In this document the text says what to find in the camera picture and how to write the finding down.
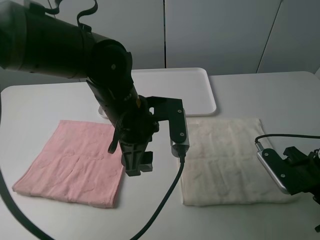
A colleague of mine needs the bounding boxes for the cream white towel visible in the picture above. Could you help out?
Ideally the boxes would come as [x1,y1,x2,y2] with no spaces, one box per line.
[180,117,299,207]

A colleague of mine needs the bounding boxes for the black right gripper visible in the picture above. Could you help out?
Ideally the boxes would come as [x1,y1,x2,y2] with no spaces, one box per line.
[283,146,320,198]

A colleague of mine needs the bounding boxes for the white plastic tray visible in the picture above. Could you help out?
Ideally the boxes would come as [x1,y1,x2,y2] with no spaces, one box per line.
[97,66,217,118]

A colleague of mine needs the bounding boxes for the black left camera cable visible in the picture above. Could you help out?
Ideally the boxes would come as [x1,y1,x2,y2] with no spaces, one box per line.
[0,94,188,240]

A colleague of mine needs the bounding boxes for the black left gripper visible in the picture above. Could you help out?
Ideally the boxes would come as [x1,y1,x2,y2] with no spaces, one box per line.
[113,95,159,177]

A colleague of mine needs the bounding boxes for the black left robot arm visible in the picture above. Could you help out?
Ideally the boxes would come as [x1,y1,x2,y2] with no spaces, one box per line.
[0,0,159,177]

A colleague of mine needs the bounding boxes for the pink towel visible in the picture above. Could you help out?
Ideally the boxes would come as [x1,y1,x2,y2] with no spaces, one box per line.
[12,120,124,209]

